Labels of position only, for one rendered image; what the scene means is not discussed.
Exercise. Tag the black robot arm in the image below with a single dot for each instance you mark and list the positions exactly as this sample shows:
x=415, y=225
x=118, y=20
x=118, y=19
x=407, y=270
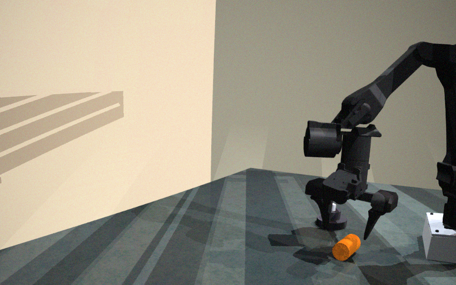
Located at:
x=362, y=106

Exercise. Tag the orange cylinder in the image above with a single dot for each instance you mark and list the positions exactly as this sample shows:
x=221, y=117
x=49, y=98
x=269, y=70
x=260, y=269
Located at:
x=346, y=247

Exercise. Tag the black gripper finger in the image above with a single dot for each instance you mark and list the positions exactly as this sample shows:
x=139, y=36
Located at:
x=373, y=217
x=325, y=206

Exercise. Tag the black round pedestal with silver shaft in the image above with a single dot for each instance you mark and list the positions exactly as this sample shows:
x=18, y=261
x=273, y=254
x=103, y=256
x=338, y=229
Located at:
x=337, y=221

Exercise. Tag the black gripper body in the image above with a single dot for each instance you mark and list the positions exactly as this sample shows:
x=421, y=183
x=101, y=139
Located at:
x=382, y=201

